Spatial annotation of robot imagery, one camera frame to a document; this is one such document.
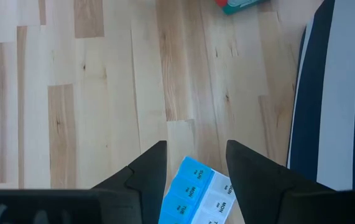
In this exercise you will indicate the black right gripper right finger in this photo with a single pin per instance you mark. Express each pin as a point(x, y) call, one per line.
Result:
point(273, 199)

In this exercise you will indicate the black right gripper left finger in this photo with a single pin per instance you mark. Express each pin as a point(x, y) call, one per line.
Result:
point(118, 202)

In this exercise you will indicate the blue white weekly pill organizer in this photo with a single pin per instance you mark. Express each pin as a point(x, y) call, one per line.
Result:
point(192, 193)

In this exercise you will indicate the navy white striped fabric basket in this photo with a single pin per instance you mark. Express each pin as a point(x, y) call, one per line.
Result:
point(335, 93)

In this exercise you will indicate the teal medicine box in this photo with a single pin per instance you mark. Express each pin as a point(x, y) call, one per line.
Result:
point(239, 7)

